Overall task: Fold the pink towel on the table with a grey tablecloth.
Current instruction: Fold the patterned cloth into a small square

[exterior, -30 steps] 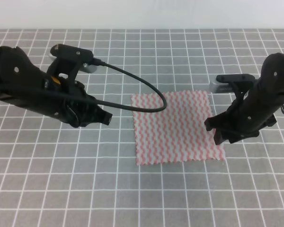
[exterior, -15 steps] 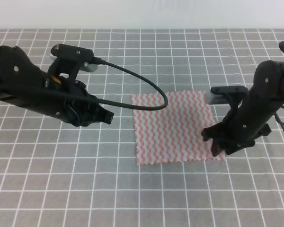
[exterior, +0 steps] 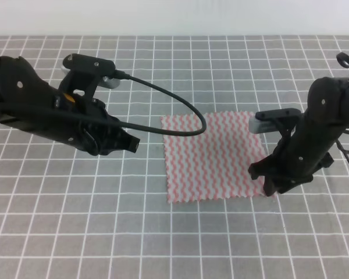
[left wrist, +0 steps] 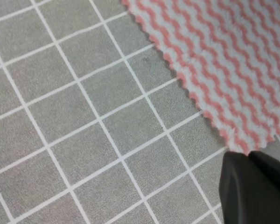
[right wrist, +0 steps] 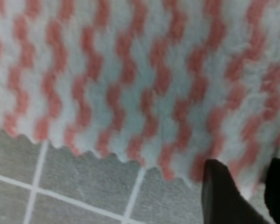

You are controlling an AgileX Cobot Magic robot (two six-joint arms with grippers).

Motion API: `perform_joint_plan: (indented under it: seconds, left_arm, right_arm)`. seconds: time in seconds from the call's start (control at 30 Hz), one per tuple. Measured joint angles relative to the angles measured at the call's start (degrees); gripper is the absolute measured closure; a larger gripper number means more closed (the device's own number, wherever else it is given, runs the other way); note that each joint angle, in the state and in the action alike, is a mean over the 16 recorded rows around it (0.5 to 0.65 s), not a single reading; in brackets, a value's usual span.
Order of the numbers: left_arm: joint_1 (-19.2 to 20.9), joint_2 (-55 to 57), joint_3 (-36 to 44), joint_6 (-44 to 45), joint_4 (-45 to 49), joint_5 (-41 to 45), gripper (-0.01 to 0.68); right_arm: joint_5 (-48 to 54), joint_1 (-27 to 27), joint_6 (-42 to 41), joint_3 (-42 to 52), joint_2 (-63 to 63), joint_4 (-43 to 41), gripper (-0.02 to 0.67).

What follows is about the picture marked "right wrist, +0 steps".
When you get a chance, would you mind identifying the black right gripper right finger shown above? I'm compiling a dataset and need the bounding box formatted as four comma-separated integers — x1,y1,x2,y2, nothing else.
264,158,280,224

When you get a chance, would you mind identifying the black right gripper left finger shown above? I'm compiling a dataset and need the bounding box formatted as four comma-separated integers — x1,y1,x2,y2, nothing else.
201,159,268,224

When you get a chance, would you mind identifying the pink white wavy striped towel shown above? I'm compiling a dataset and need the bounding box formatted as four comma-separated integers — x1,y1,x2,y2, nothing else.
0,0,280,199

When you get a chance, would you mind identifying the grey checked tablecloth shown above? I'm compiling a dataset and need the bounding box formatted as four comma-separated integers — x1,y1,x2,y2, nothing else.
0,131,203,224

